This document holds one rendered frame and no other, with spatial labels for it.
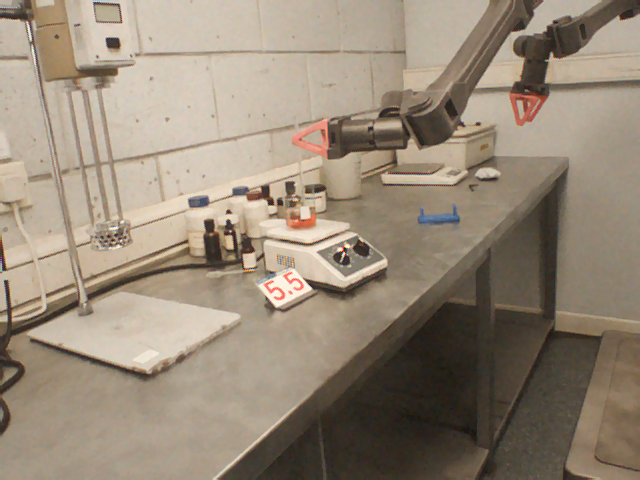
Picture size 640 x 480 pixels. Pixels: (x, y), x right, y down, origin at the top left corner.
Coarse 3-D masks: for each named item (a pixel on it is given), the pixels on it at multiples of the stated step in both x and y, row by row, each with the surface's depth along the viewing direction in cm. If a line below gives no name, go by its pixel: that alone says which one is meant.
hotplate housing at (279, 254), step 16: (272, 240) 108; (288, 240) 106; (320, 240) 104; (336, 240) 105; (272, 256) 107; (288, 256) 104; (304, 256) 101; (320, 256) 99; (384, 256) 105; (272, 272) 109; (304, 272) 102; (320, 272) 99; (336, 272) 97; (368, 272) 101; (336, 288) 98
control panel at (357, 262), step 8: (344, 240) 105; (352, 240) 106; (328, 248) 102; (336, 248) 102; (328, 256) 100; (352, 256) 102; (360, 256) 103; (368, 256) 103; (376, 256) 104; (336, 264) 99; (352, 264) 100; (360, 264) 101; (368, 264) 101; (344, 272) 97; (352, 272) 98
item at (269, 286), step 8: (288, 272) 100; (272, 280) 96; (280, 280) 97; (288, 280) 98; (296, 280) 99; (264, 288) 94; (272, 288) 95; (280, 288) 96; (288, 288) 97; (296, 288) 98; (304, 288) 99; (272, 296) 94; (280, 296) 95; (288, 296) 96
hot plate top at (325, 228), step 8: (320, 224) 109; (328, 224) 109; (336, 224) 108; (344, 224) 108; (272, 232) 106; (280, 232) 106; (288, 232) 105; (296, 232) 105; (304, 232) 104; (312, 232) 104; (320, 232) 103; (328, 232) 103; (336, 232) 105; (296, 240) 102; (304, 240) 101; (312, 240) 100
